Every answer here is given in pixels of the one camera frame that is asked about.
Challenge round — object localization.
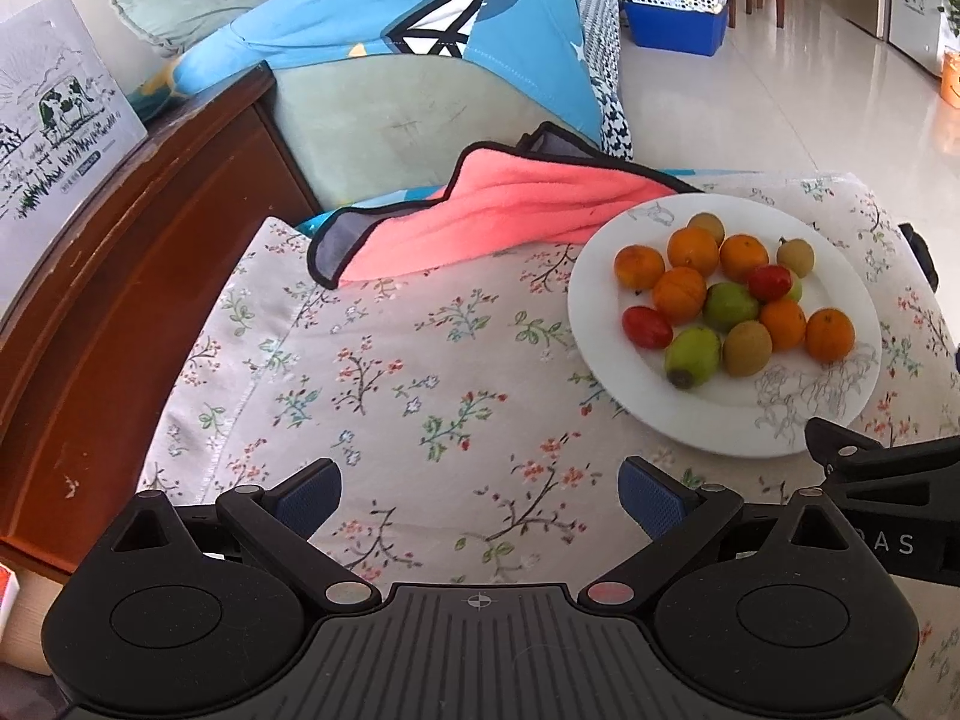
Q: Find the white milk carton box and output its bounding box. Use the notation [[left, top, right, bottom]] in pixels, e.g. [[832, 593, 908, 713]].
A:
[[0, 0, 149, 224]]

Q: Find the red cherry tomato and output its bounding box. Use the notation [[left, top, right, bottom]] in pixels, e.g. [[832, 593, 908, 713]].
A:
[[622, 306, 672, 350], [747, 264, 793, 302]]

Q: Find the blue plastic bin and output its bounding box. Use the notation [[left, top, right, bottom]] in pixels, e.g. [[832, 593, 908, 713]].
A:
[[624, 0, 730, 57]]

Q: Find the white plate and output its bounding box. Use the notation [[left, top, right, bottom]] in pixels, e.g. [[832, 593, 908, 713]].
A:
[[567, 193, 882, 458]]

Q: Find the blue printed cushion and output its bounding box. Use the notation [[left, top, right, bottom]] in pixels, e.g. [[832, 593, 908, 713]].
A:
[[127, 0, 635, 162]]

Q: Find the orange box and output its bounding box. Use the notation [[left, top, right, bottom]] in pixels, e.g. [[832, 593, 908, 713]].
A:
[[0, 561, 21, 642]]

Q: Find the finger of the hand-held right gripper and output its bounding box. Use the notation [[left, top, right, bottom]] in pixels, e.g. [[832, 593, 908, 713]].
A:
[[805, 418, 960, 479]]

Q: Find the floral cloth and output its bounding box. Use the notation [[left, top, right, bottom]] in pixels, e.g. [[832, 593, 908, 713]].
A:
[[135, 171, 960, 720]]

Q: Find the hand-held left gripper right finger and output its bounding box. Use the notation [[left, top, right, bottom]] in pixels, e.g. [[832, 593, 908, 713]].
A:
[[581, 456, 856, 608]]

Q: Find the pink towel with black edge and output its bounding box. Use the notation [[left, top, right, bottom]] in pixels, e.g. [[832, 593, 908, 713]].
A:
[[307, 122, 702, 291]]

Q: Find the black white patterned cloth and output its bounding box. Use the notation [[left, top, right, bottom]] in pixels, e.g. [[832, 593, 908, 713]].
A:
[[562, 0, 635, 162]]

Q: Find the dark wooden cabinet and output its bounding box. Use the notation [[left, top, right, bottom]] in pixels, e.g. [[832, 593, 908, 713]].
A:
[[0, 60, 323, 586]]

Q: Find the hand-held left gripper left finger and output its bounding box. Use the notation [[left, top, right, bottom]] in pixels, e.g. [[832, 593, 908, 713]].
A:
[[109, 457, 382, 611]]

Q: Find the small white refrigerator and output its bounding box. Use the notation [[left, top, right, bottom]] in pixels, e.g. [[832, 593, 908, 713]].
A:
[[889, 0, 947, 76]]

